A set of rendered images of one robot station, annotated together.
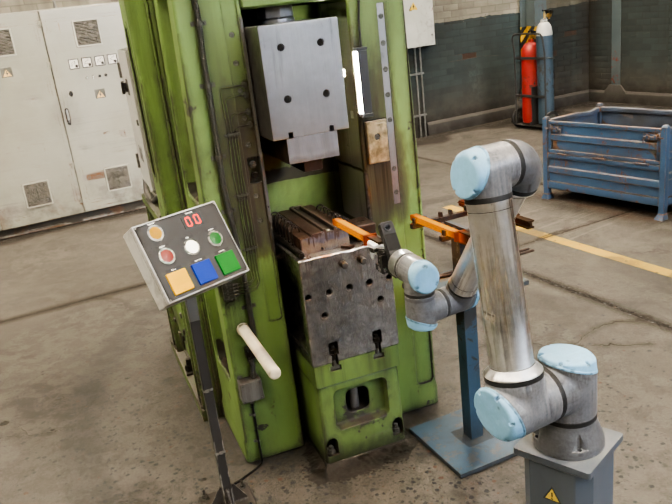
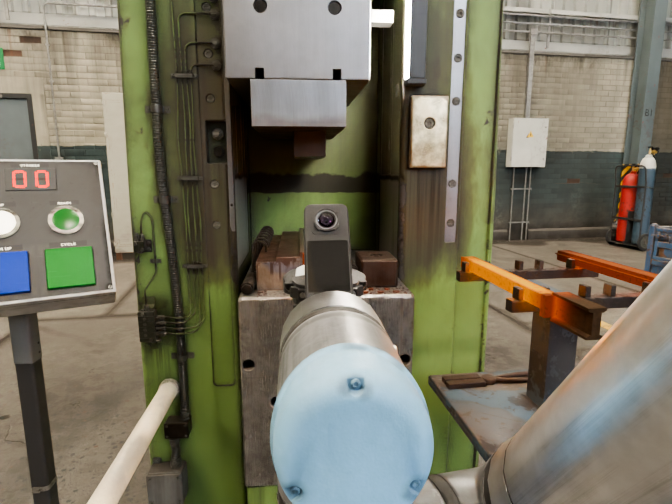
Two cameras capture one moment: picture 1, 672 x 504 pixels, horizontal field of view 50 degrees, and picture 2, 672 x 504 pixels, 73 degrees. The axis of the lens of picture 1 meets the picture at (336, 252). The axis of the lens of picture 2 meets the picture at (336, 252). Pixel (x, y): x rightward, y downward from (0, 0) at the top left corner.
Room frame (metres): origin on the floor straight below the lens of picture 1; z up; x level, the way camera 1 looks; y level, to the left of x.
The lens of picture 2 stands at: (1.72, -0.30, 1.18)
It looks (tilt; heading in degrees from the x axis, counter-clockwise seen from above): 10 degrees down; 15
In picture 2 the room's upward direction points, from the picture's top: straight up
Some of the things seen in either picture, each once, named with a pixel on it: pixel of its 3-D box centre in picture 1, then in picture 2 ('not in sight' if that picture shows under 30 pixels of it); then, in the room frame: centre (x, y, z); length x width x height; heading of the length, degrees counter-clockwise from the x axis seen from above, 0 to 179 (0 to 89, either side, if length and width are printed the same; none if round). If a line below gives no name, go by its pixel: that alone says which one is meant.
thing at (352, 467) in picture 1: (354, 456); not in sight; (2.62, 0.02, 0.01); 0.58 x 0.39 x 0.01; 110
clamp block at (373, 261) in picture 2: (361, 229); (375, 268); (2.78, -0.11, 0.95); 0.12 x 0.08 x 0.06; 20
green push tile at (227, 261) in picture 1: (227, 262); (70, 268); (2.38, 0.38, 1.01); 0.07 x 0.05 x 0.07; 135
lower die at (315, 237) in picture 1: (306, 227); (300, 253); (2.86, 0.11, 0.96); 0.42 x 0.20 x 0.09; 20
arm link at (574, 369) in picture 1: (565, 381); not in sight; (1.70, -0.57, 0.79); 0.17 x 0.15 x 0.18; 118
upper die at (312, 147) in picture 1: (295, 140); (298, 114); (2.86, 0.11, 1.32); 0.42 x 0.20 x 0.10; 20
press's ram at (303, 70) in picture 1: (297, 75); (314, 10); (2.87, 0.07, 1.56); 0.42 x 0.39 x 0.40; 20
